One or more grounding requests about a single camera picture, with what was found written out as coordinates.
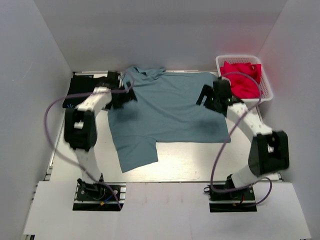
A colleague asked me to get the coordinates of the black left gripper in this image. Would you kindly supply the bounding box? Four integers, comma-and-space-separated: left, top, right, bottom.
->
111, 82, 138, 111

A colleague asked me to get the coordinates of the teal blue t-shirt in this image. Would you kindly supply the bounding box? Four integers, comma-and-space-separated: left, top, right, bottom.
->
108, 66, 231, 173

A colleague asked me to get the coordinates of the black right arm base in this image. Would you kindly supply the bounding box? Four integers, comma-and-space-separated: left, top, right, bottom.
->
203, 185, 257, 213

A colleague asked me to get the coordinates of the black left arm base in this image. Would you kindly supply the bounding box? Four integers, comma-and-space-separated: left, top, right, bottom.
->
72, 178, 127, 212

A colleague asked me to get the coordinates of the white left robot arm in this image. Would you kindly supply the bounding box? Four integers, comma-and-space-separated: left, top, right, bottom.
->
63, 71, 137, 200

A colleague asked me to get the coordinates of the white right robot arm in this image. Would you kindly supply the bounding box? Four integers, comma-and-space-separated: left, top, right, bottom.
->
196, 77, 290, 200

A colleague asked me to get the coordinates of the crumpled red t-shirt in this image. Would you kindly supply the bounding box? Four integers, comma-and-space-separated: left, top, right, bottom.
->
219, 61, 262, 99

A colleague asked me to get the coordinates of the folded black t-shirt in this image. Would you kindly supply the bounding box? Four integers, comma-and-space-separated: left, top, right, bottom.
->
62, 74, 107, 109

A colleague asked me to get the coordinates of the white plastic basket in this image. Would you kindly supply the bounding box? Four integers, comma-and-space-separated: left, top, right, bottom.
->
215, 54, 273, 106

